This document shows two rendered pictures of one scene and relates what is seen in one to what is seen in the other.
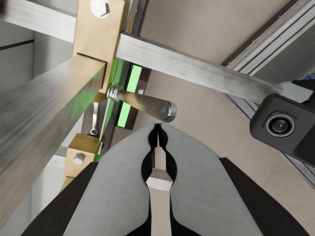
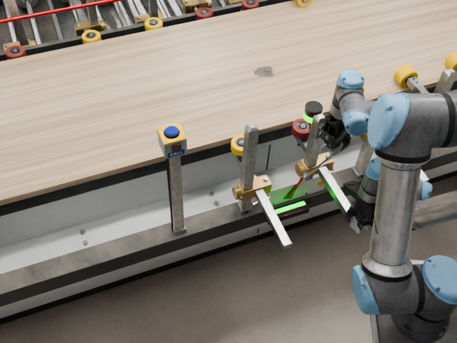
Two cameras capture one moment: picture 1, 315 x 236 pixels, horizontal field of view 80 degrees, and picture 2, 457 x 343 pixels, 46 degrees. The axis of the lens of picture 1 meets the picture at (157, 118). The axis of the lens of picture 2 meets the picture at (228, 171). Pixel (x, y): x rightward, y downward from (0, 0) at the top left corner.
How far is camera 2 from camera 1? 183 cm
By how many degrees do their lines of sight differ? 62
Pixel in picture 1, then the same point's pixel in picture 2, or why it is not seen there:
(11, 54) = (264, 158)
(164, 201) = not seen: outside the picture
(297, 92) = not seen: hidden behind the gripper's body
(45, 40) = (271, 173)
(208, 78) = (338, 193)
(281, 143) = (349, 185)
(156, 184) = (274, 219)
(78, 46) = not seen: hidden behind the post
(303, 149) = (352, 187)
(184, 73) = (332, 186)
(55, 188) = (154, 220)
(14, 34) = (272, 158)
